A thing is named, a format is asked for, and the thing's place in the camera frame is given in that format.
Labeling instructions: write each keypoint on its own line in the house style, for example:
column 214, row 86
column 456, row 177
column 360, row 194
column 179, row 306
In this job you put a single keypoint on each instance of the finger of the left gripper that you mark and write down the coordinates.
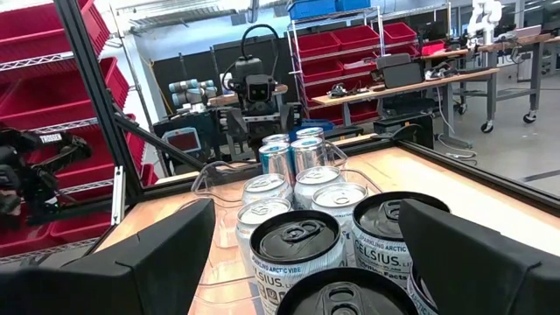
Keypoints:
column 288, row 118
column 236, row 127

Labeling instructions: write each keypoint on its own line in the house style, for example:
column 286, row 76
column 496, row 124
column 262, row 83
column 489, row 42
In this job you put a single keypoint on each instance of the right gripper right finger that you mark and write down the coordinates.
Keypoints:
column 481, row 280

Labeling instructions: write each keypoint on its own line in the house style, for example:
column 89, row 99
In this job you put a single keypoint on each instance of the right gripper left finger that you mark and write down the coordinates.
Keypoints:
column 109, row 284

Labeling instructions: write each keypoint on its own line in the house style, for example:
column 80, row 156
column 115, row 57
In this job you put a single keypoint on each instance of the grey blue industrial robot arm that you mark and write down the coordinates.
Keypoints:
column 188, row 89

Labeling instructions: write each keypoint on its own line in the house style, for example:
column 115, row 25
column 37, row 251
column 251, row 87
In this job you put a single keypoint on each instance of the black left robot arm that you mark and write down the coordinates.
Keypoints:
column 247, row 65

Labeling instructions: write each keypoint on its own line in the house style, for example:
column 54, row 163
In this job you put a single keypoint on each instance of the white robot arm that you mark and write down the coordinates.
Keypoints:
column 483, row 17

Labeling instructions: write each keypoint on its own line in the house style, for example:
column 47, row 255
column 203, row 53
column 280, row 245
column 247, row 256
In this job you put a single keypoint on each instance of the black background robot arm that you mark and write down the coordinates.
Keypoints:
column 52, row 144

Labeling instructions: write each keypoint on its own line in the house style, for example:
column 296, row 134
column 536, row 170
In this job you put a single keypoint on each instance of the robot teach pendant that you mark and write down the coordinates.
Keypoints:
column 184, row 141

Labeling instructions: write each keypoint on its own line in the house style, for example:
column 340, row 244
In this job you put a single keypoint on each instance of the metal shelf with red bins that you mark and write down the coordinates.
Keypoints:
column 350, row 39
column 26, row 26

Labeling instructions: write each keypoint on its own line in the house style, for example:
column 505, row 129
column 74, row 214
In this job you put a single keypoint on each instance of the blue plastic bin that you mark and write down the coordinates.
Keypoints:
column 310, row 9

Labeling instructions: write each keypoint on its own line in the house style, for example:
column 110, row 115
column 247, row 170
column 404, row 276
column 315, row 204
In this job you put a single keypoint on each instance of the long black box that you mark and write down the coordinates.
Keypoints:
column 407, row 127

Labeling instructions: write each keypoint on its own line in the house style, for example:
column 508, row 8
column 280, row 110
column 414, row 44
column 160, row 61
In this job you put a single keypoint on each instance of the black device on workbench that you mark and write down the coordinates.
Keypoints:
column 400, row 74

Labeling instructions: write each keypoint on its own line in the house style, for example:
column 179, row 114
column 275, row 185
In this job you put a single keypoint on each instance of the wooden workbench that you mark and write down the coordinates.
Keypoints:
column 415, row 85
column 536, row 74

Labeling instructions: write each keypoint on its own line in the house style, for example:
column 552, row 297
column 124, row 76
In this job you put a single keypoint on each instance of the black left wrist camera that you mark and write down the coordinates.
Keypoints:
column 261, row 87

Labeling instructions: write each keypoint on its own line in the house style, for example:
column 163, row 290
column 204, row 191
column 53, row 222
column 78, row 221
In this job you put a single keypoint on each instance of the black wall panel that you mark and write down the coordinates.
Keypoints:
column 197, row 65

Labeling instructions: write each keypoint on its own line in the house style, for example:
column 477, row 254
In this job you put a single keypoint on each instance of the white metal bracket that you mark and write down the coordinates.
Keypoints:
column 118, row 197

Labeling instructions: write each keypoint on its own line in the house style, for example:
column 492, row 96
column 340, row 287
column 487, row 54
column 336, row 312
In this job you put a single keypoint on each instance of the black aluminium table frame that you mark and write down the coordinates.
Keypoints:
column 96, row 87

